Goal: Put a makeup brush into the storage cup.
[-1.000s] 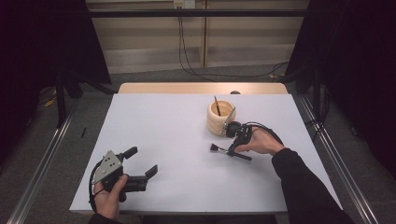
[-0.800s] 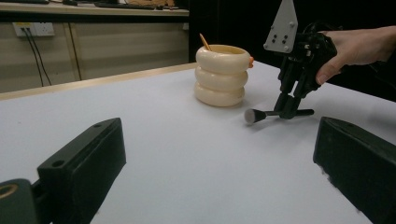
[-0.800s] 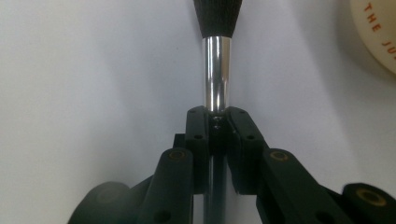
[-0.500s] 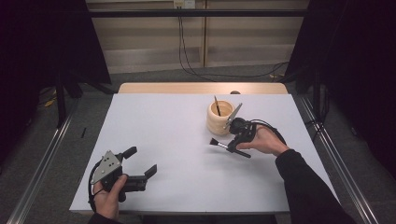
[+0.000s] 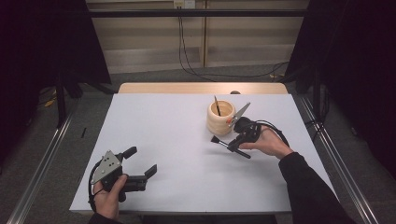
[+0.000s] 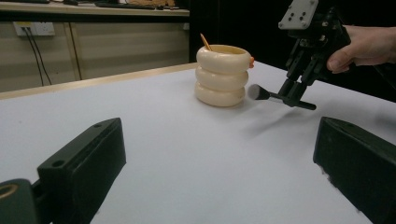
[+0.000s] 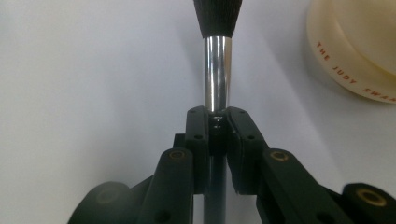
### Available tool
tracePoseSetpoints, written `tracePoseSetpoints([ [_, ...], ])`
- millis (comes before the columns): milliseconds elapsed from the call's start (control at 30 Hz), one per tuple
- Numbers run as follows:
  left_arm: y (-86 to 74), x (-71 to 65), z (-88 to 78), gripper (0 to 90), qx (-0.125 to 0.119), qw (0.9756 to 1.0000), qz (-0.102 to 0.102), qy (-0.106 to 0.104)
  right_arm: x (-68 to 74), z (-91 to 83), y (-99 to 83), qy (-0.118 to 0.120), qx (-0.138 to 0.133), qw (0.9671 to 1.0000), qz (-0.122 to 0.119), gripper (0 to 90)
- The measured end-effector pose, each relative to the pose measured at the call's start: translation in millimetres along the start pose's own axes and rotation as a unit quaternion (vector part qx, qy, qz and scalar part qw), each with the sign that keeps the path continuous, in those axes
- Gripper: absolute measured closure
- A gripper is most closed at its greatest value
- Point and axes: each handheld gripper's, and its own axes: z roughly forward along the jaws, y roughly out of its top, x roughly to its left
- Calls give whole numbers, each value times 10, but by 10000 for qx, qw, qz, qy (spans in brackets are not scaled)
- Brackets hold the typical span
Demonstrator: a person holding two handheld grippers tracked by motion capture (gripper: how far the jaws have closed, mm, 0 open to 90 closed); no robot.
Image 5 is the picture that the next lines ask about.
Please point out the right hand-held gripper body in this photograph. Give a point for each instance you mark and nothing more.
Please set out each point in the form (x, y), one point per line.
(249, 130)

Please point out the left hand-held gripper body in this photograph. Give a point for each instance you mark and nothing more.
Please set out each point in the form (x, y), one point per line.
(107, 168)

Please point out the black makeup brush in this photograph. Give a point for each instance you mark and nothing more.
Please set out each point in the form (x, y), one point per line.
(215, 140)

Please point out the beige ribbed holder cup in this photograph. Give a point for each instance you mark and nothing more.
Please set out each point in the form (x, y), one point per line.
(218, 124)

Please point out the person's right hand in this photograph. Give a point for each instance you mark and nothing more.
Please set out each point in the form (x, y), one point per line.
(271, 143)

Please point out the person's left hand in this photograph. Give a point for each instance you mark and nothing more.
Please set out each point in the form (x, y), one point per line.
(107, 202)

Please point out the white table cover sheet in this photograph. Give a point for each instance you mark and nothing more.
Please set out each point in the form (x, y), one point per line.
(174, 140)

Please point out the small black floor object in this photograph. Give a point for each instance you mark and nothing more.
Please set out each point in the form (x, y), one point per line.
(83, 132)

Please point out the black metal stand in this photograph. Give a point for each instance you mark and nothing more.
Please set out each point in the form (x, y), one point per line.
(61, 105)
(316, 93)

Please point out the small yellow floor object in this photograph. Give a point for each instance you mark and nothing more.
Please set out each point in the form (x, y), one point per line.
(49, 102)

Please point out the black curtain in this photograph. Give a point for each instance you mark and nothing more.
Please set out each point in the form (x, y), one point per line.
(31, 46)
(358, 62)

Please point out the aluminium floor rail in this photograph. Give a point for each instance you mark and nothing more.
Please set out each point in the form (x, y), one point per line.
(40, 168)
(359, 202)

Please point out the black horizontal frame bar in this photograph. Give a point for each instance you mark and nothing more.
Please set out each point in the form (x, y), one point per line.
(140, 13)

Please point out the white wall socket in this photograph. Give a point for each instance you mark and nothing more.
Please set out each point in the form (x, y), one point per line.
(184, 3)

